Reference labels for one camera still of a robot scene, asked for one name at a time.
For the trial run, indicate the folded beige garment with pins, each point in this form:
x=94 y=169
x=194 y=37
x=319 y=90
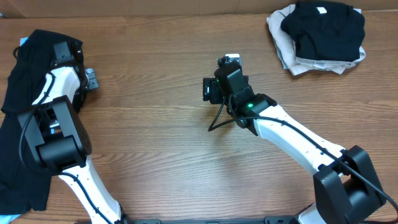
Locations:
x=285 y=47

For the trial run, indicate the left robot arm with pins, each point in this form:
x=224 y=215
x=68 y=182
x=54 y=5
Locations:
x=57 y=138

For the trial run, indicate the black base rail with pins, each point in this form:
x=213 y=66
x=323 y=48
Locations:
x=286 y=219

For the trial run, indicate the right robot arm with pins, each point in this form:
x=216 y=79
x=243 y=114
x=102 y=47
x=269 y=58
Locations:
x=347 y=188

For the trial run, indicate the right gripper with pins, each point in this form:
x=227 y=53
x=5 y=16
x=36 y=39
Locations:
x=211 y=91

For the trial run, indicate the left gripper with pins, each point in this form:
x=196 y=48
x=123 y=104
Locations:
x=93 y=81

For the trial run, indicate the folded black shirt on pile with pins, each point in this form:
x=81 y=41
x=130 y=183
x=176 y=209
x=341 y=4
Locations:
x=324 y=30

